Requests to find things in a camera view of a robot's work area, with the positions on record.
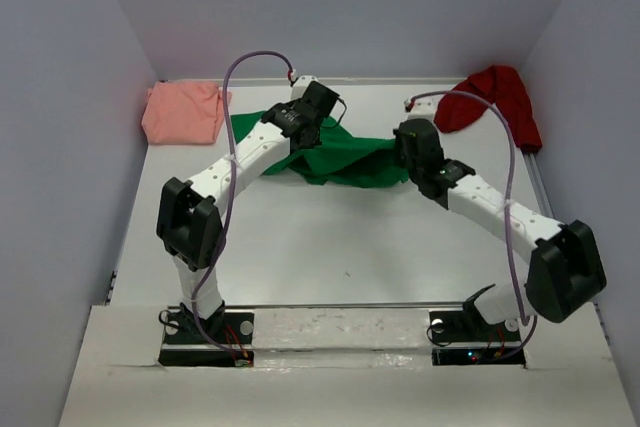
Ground green t-shirt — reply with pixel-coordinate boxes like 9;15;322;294
231;105;409;189

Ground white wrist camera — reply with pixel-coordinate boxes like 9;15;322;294
404;97;437;122
287;69;318;100

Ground folded pink t-shirt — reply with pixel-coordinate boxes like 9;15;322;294
141;81;224;145

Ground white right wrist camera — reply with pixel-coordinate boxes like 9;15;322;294
404;97;437;122

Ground red t-shirt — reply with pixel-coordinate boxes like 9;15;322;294
434;65;543;153

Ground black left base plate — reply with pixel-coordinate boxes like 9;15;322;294
158;306;255;368

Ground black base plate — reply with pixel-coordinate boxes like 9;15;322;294
158;306;255;368
426;310;526;367

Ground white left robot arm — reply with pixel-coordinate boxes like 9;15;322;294
156;78;343;352

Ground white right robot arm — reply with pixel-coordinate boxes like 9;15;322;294
394;118;607;342

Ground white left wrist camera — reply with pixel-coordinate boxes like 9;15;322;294
287;69;318;100

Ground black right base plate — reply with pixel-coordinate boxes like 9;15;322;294
426;310;526;367

